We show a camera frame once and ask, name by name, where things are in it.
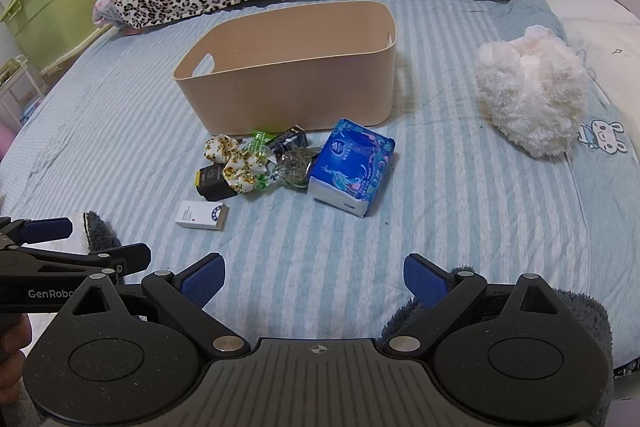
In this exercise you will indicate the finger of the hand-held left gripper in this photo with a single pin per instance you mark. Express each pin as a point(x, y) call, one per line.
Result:
point(47, 229)
point(127, 253)

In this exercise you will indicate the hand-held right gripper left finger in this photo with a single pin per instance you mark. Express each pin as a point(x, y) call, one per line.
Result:
point(202, 279)

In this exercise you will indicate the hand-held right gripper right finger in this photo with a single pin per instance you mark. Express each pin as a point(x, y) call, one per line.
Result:
point(425, 279)

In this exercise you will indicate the person's left hand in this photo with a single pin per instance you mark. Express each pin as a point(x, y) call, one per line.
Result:
point(12, 357)

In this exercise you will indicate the white small box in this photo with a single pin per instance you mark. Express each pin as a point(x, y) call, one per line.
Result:
point(200, 214)

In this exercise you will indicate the striped light blue bed sheet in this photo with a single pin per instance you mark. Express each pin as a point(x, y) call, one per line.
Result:
point(350, 232)

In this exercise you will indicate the black and yellow small box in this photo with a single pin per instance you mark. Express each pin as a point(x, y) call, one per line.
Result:
point(210, 184)

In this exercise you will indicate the floral fabric scrunchie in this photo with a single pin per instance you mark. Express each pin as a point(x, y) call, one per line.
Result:
point(235, 167)

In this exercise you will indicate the blue tissue pack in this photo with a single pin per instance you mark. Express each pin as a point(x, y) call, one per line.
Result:
point(350, 167)

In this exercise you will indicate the silver foil packet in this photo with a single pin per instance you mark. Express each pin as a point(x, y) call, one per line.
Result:
point(295, 169)

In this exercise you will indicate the green candy wrapper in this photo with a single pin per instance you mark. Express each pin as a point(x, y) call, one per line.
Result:
point(260, 141)

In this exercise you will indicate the dark small packet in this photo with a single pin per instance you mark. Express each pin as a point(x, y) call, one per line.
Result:
point(290, 138)

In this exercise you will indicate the beige storage box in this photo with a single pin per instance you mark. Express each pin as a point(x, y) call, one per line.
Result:
point(280, 92)

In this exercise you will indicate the white fluffy plush toy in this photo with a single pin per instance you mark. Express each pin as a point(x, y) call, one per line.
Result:
point(532, 92)

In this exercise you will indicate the green plastic storage bin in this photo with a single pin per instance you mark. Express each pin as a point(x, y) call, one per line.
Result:
point(65, 7)

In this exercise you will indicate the white pillow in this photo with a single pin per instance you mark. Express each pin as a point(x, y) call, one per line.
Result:
point(600, 32)

